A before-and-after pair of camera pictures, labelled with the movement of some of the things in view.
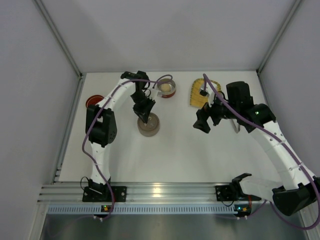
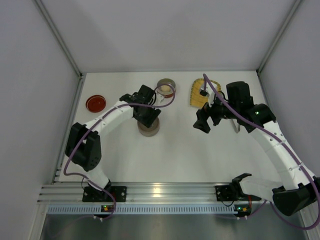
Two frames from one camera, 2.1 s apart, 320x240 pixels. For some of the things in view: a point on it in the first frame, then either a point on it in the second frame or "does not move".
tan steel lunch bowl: (148, 133) does not move
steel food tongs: (236, 126) does not move
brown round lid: (152, 124) does not move
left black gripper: (143, 107) → (152, 110)
